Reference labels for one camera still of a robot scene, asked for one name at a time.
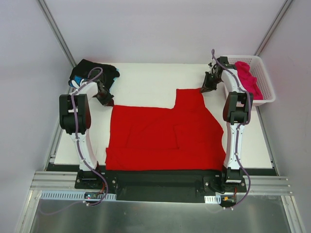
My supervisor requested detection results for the left aluminium corner post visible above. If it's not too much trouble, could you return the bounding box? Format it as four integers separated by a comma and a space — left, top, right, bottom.
36, 0, 77, 67

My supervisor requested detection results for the crumpled magenta t shirt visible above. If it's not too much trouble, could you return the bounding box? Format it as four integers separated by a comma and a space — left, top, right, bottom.
235, 61, 263, 100

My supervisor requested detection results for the right white cable duct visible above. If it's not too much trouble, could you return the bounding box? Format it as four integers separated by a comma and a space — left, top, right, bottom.
204, 195, 221, 204

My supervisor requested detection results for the white cable duct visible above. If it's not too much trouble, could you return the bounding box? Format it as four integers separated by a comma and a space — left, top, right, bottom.
204, 195, 221, 204
40, 191, 104, 201

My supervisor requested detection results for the right aluminium corner post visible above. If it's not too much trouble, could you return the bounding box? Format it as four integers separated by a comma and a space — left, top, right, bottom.
254, 0, 295, 56

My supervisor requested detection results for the red t shirt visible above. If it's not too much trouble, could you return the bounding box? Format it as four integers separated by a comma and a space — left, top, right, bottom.
105, 89, 225, 171

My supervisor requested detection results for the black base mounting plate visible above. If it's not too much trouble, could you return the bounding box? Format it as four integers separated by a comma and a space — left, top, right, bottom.
47, 164, 277, 202

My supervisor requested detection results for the left white cable duct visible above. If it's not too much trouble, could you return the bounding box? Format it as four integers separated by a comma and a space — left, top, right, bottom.
40, 191, 104, 201

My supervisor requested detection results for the aluminium corner post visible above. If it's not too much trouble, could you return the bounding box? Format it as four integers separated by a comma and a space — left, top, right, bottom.
36, 0, 77, 67
254, 0, 295, 56

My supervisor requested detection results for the aluminium front frame rail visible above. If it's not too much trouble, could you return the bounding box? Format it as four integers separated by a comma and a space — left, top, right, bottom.
30, 171, 294, 196

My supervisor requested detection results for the white plastic basket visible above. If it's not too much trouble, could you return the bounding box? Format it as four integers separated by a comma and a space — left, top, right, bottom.
226, 55, 276, 106

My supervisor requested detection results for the black flower t shirt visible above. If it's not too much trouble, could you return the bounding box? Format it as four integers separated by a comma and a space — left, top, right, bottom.
68, 59, 120, 89

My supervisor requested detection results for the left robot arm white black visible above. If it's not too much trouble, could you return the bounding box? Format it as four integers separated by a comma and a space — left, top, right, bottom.
59, 67, 114, 189

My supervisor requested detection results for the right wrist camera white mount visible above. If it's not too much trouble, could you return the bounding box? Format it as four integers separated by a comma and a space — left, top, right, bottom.
208, 60, 219, 74

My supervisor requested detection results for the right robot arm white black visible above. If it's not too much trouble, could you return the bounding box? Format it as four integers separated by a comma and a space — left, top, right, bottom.
200, 55, 253, 194

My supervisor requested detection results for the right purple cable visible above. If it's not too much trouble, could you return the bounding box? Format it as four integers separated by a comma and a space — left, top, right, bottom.
211, 49, 252, 211

